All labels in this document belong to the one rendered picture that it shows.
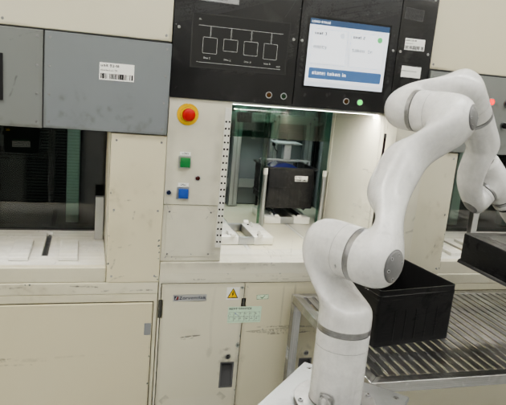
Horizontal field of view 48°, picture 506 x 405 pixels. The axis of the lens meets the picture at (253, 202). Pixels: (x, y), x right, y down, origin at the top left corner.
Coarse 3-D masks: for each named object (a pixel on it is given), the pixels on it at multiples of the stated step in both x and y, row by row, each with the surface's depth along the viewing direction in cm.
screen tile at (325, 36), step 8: (312, 32) 183; (320, 32) 183; (328, 32) 184; (336, 32) 185; (344, 32) 186; (312, 40) 183; (320, 40) 184; (328, 40) 185; (336, 40) 185; (344, 40) 186; (344, 48) 187; (312, 56) 185; (320, 56) 185; (328, 56) 186; (336, 56) 187; (344, 56) 187; (328, 64) 187; (336, 64) 187; (344, 64) 188
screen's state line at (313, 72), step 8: (312, 72) 186; (320, 72) 186; (328, 72) 187; (336, 72) 188; (344, 72) 189; (352, 72) 189; (360, 72) 190; (344, 80) 189; (352, 80) 190; (360, 80) 191; (368, 80) 192; (376, 80) 192
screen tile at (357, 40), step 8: (352, 32) 186; (352, 40) 187; (360, 40) 188; (368, 40) 188; (376, 40) 189; (384, 40) 190; (368, 48) 189; (376, 48) 190; (352, 56) 188; (360, 56) 189; (368, 56) 190; (376, 56) 190; (352, 64) 189; (360, 64) 189; (368, 64) 190; (376, 64) 191
